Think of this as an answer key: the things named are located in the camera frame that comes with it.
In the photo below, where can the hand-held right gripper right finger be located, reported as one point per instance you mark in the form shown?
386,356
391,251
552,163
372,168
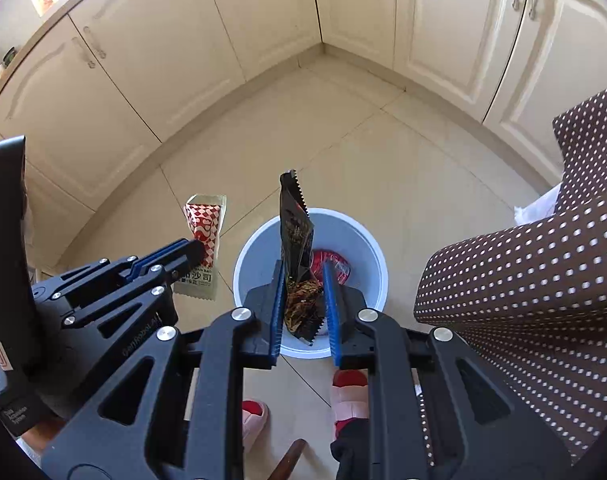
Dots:
331,310

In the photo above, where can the pink slipper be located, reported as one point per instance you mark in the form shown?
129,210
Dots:
351,400
256,425

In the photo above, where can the orange label packet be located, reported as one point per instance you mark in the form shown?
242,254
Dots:
45,3

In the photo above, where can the light blue waste bin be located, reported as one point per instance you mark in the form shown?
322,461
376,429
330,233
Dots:
358,255

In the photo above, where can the red checkered sauce packet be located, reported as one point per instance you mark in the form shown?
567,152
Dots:
206,225

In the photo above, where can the red food package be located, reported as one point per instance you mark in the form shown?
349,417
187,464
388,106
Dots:
336,262

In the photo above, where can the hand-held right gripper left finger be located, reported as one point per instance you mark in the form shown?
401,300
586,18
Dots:
278,310

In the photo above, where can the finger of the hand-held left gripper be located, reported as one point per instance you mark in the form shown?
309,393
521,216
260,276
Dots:
163,255
178,270

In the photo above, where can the cream cabinet door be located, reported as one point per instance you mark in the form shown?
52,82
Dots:
158,50
68,125
573,60
453,25
268,10
358,5

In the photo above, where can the wooden chair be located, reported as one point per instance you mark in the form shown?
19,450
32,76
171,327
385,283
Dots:
288,460

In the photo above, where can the white cloth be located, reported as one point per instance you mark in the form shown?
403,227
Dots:
538,207

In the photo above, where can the dark snack wrapper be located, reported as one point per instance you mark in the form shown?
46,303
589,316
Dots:
296,240

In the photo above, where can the person's right leg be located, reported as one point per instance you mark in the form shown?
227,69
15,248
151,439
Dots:
353,440

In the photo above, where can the brown polka dot tablecloth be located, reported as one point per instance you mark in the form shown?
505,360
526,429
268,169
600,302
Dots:
533,285

